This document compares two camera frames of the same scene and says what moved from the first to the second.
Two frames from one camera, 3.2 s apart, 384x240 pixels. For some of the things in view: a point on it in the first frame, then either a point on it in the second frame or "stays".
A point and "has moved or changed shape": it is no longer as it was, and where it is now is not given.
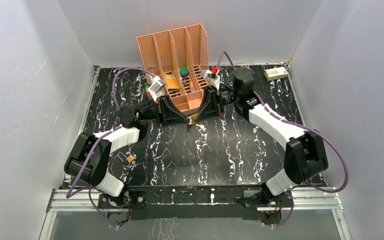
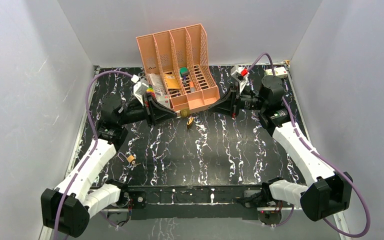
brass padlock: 194,118 has moved or changed shape
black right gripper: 211,105 -> 225,106
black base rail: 168,202 stays
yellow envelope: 172,82 stays
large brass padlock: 189,125 stays
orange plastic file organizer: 179,57 stays
